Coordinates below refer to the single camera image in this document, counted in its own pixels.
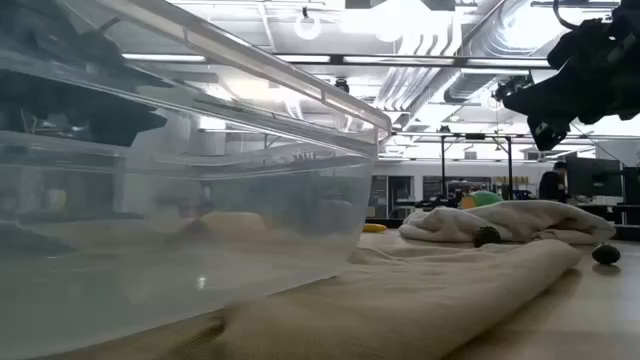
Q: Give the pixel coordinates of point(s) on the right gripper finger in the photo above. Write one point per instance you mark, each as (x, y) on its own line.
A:
(547, 132)

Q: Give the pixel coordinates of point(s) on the green toy cucumber half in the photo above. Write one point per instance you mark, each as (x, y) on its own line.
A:
(482, 198)

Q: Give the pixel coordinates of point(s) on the toy blackberry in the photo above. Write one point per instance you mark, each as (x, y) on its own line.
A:
(486, 237)

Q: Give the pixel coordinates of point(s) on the toy blueberry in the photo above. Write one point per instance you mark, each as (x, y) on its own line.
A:
(606, 255)

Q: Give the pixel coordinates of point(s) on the yellow toy banana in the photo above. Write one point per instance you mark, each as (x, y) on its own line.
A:
(232, 225)

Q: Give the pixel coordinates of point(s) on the yellow toy corn cob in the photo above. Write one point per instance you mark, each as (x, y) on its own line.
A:
(375, 228)

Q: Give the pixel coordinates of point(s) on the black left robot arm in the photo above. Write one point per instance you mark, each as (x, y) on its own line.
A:
(30, 95)

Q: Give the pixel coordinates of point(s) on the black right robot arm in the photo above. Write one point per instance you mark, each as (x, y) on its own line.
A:
(625, 50)

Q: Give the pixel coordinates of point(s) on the clear plastic tupperware container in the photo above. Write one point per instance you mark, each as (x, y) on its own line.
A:
(150, 280)

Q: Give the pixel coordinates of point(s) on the person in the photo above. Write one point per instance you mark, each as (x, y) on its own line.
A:
(552, 187)

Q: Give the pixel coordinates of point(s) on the black computer monitor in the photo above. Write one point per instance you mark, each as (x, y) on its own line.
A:
(632, 185)
(595, 177)

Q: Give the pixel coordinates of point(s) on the white checked dish towel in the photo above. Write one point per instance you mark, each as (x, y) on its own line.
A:
(525, 220)

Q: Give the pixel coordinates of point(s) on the black beam with light strips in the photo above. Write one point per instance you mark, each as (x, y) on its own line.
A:
(400, 61)

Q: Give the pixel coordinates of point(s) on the small black hanging device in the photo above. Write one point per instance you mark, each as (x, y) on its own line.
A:
(341, 85)

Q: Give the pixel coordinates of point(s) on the beige cloth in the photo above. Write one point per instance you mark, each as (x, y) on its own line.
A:
(400, 300)

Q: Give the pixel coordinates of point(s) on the black hanging camera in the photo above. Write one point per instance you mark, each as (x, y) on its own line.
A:
(515, 82)

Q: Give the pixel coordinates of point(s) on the black metal gantry frame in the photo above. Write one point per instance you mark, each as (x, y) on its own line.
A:
(443, 170)

